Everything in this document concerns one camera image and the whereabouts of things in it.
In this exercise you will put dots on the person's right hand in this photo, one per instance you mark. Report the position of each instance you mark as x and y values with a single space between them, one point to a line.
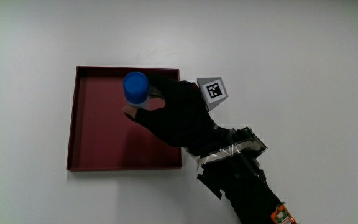
182 118

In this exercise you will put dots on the blue capped glue bottle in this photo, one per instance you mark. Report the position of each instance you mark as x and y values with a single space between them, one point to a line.
135 87

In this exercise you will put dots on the dark red square plate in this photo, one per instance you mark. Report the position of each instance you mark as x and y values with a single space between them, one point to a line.
101 140

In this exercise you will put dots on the orange electronic board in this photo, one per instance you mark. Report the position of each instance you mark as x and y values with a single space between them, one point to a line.
282 216

